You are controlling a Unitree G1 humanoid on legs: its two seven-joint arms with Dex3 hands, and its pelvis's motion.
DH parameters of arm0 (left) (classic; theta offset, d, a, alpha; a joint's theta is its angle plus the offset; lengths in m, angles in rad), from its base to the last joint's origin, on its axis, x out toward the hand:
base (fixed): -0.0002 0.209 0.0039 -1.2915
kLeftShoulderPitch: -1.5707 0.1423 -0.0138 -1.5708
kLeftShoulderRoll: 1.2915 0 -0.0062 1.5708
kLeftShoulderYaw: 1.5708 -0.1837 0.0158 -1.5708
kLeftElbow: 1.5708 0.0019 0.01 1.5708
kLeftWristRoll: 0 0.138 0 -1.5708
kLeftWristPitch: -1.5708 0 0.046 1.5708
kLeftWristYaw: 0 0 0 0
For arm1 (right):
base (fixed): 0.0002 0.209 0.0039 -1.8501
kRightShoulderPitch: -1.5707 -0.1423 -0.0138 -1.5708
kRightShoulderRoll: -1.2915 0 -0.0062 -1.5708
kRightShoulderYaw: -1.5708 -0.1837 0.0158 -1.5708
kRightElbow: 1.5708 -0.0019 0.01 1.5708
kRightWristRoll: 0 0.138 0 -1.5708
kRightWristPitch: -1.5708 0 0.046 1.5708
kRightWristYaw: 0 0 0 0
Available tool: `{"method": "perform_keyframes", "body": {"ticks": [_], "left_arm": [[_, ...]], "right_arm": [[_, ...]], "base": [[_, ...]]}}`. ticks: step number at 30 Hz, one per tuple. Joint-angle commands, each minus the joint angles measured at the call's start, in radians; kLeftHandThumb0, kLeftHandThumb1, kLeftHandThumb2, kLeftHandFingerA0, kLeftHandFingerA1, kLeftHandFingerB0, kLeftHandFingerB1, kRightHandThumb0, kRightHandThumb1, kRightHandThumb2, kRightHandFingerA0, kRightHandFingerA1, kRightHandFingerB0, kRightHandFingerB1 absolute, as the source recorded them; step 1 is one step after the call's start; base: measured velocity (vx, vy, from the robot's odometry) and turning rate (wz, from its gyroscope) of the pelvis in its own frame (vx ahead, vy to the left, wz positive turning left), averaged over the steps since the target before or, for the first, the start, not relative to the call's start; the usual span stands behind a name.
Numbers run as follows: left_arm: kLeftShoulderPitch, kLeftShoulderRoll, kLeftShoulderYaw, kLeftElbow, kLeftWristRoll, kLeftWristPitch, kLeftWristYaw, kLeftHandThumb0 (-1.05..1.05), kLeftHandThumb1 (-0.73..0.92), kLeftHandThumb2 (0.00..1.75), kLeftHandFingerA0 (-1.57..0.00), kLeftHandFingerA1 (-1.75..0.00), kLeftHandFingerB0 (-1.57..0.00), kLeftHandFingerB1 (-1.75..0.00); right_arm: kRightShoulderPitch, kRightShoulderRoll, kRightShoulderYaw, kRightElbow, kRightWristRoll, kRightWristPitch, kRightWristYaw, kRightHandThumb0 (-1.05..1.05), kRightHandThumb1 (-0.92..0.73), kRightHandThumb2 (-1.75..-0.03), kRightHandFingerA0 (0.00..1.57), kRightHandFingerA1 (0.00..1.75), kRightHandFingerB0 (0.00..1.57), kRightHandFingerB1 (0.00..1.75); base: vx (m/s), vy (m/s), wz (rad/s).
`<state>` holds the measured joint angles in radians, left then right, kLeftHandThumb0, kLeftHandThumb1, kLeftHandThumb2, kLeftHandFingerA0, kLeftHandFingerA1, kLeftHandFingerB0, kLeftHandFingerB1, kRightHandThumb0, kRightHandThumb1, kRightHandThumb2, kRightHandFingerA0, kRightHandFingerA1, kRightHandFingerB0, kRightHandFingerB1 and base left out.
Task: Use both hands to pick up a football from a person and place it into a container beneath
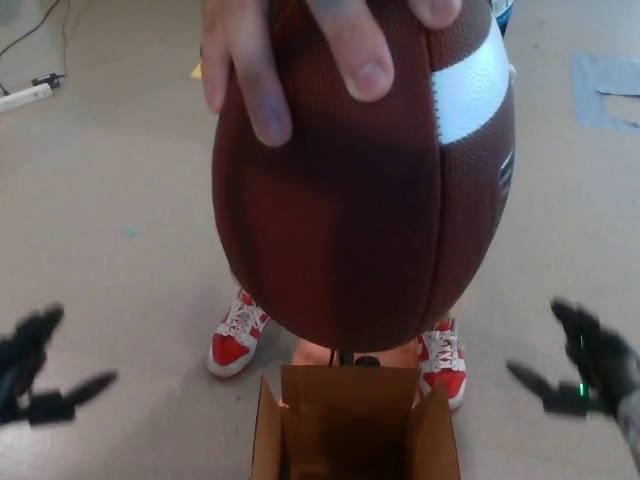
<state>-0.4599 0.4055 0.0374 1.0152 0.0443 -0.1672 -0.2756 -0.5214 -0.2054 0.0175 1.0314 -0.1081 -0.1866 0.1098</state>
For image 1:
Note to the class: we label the person's bare hand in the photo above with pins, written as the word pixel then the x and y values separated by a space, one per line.
pixel 260 75

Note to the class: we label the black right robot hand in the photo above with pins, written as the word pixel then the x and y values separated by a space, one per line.
pixel 607 365

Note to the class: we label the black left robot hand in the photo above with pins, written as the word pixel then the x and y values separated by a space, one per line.
pixel 47 405

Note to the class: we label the brown football with white stripe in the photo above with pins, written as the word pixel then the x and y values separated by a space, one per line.
pixel 340 215

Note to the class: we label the yellow tape piece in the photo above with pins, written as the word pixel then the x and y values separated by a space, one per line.
pixel 196 71

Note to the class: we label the red and white sneaker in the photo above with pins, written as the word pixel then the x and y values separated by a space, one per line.
pixel 232 350
pixel 447 372

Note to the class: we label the black plug adapter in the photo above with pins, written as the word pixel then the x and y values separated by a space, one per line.
pixel 47 80

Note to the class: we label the white power strip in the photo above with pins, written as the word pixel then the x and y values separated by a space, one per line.
pixel 25 97

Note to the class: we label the blue and white badge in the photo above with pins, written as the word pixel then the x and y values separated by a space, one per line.
pixel 502 15

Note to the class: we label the open brown cardboard box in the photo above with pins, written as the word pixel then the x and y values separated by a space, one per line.
pixel 345 400

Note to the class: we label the peach round object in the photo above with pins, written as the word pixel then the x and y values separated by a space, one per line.
pixel 310 357

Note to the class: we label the grey tape patch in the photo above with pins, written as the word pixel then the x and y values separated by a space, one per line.
pixel 585 85

